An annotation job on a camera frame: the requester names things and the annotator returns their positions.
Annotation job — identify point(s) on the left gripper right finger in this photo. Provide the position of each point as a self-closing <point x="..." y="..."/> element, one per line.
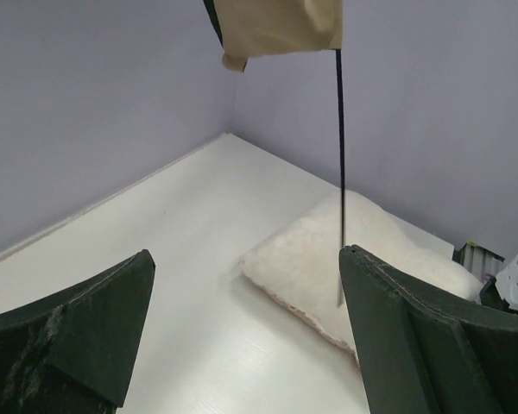
<point x="433" y="352"/>

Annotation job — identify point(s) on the white fluffy pillow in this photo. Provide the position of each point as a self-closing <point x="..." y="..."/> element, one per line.
<point x="318" y="265"/>

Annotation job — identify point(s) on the beige pet tent fabric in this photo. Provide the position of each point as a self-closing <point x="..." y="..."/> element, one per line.
<point x="249" y="29"/>

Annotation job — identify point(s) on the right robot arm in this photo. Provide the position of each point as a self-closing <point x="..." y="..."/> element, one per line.
<point x="500" y="292"/>

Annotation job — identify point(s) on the aluminium rail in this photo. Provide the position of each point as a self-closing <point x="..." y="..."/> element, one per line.
<point x="477" y="259"/>

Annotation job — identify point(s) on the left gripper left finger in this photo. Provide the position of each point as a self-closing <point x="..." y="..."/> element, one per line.
<point x="74" y="351"/>

